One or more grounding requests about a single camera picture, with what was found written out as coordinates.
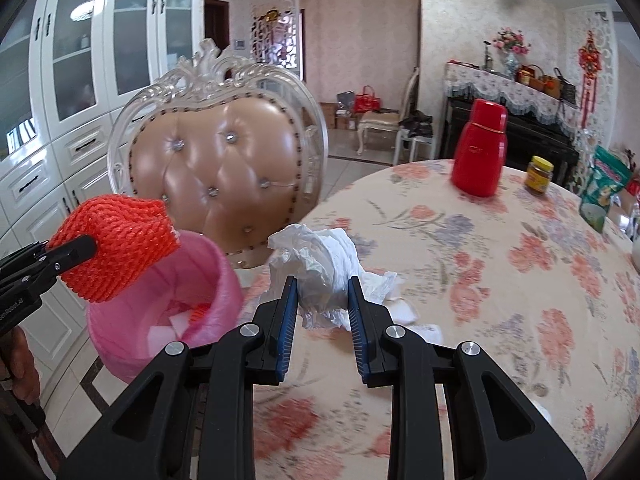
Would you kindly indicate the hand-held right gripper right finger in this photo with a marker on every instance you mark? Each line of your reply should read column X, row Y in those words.
column 358, row 332

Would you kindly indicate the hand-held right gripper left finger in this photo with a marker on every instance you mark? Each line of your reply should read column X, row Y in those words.
column 286, row 332

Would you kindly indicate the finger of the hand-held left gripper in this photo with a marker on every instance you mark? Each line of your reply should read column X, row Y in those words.
column 72, row 255

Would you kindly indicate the orange foam net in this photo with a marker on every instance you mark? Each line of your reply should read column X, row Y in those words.
column 120, row 245
column 201, row 312

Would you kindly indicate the white tissue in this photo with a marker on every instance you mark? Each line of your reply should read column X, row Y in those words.
column 325, row 270

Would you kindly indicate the pink lined trash bin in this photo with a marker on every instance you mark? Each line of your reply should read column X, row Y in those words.
column 210, row 280

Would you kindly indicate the white foam block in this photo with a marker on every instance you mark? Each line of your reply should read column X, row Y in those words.
column 170, row 327

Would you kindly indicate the person's left hand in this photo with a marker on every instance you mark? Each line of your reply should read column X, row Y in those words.
column 25, row 365

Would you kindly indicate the white foam sheet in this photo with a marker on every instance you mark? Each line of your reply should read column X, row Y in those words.
column 417, row 320

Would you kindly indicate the white glass door cabinet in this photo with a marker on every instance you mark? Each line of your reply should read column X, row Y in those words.
column 75, row 110

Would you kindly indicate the tufted beige ornate chair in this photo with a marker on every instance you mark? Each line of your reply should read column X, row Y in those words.
column 215, row 160

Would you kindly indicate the white cushioned side chair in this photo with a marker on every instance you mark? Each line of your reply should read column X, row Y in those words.
column 387, row 120

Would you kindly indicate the black bag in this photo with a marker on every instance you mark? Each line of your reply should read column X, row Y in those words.
column 417, row 125

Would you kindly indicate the red thermos flask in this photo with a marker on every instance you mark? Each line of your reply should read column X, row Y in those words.
column 477, row 152

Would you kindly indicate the red handbag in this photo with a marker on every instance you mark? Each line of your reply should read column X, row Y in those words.
column 366, row 101

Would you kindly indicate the yellow lidded jar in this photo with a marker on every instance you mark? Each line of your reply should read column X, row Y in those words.
column 539, row 177

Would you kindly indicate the dark upright piano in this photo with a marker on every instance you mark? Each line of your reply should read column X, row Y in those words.
column 530, row 140

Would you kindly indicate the floral lace piano cover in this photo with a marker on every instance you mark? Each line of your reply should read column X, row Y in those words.
column 505, row 87

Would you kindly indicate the green snack bag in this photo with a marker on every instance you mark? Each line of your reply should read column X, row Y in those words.
column 605, row 185

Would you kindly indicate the white carved room divider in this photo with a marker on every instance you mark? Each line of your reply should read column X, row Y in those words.
column 277, row 30

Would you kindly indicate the woven basket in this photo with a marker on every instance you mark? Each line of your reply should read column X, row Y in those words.
column 532, row 77

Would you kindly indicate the vase of pink flowers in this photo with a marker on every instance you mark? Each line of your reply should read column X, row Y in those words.
column 511, row 50

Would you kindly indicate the red knot wall ornament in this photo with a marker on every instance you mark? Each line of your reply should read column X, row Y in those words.
column 589, row 75

